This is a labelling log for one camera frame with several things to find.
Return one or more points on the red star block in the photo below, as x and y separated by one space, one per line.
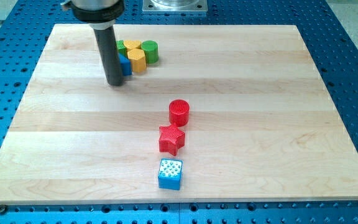
171 139

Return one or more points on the green cylinder block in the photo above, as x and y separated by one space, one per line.
150 48

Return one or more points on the blue cube block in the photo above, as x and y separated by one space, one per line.
169 174

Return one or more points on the wooden board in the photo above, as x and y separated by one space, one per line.
227 114

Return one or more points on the blue triangle block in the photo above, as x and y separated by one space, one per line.
125 65

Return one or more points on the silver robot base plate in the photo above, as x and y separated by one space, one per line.
175 6

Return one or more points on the green block behind stick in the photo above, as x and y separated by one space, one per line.
122 49

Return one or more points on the red cylinder block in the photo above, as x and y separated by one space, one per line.
179 112

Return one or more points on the yellow heart block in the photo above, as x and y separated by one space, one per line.
132 44

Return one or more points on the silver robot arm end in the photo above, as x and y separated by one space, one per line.
99 14

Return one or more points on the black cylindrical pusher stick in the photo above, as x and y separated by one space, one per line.
109 56

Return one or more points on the yellow hexagon block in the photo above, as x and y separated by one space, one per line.
137 60

